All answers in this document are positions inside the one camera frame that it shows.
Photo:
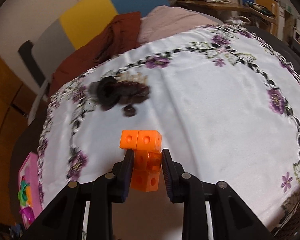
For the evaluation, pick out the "white floral embroidered tablecloth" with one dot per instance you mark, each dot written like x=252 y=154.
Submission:
x=226 y=104

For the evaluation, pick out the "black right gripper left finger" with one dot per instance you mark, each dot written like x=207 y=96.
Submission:
x=64 y=216

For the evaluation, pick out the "magenta plastic funnel cup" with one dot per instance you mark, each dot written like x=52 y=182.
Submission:
x=27 y=216

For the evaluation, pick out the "green camera-shaped plug toy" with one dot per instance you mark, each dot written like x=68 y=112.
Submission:
x=24 y=194

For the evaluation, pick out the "rust red jacket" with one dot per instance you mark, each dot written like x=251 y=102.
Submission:
x=118 y=37

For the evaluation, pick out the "orange linked cube blocks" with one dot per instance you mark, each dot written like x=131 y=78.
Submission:
x=146 y=146

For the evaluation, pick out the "pink blanket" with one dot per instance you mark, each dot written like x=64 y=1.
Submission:
x=164 y=21

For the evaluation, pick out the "pink shallow tray box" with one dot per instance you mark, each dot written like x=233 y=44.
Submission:
x=29 y=172

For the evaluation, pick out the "wooden side shelf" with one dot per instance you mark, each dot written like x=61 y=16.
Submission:
x=250 y=13

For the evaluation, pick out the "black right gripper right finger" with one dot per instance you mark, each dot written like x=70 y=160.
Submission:
x=230 y=215

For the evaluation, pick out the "dark brown peg comb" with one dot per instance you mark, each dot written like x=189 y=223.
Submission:
x=108 y=92

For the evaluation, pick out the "wooden panel cabinet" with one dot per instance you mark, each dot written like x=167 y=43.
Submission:
x=15 y=102

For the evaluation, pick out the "grey yellow blue chair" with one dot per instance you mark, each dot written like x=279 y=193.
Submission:
x=78 y=25

